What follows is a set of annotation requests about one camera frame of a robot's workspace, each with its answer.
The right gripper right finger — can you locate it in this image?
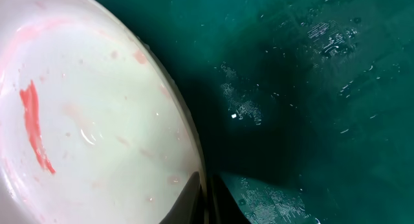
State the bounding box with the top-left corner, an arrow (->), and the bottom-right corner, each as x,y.
208,175 -> 250,224

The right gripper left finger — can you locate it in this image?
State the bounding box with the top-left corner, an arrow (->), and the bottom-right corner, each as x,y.
160,172 -> 204,224

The white pink plate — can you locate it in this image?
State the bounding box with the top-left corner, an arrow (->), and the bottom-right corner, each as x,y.
1,0 -> 205,224

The teal plastic tray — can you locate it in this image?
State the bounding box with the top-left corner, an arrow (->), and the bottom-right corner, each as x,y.
96,0 -> 413,223

